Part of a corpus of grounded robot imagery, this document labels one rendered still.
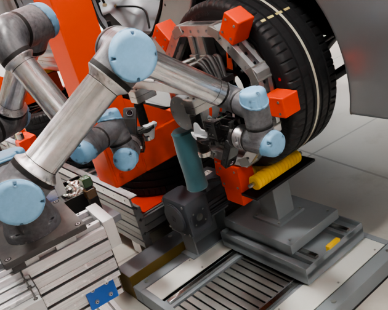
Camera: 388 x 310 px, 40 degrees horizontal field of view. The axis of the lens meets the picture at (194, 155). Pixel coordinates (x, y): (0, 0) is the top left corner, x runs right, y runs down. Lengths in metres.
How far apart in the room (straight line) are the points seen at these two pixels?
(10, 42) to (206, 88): 0.55
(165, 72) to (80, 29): 0.74
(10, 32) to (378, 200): 1.89
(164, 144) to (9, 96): 0.77
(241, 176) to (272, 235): 0.31
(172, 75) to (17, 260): 0.61
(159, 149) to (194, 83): 0.91
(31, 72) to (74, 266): 0.55
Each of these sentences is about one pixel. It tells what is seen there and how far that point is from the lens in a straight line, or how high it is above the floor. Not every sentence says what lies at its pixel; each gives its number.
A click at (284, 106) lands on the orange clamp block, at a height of 0.86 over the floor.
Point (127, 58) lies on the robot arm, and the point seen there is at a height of 1.21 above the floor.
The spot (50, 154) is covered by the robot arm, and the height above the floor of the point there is 1.06.
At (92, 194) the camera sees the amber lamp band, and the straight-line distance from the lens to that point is 2.11.
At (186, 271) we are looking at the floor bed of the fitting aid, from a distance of 2.38.
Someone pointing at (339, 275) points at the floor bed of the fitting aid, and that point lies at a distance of 2.18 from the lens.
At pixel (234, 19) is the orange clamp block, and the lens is 1.71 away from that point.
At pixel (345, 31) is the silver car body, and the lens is 1.72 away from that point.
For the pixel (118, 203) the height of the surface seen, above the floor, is 0.33.
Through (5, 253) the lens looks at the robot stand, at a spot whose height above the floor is 0.82.
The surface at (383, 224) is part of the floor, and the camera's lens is 2.57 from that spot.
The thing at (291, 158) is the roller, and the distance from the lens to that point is 2.09.
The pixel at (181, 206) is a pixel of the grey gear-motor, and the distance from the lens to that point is 2.22.
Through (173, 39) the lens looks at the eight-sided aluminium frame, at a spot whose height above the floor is 1.07.
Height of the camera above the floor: 1.46
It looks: 24 degrees down
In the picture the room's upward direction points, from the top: 16 degrees counter-clockwise
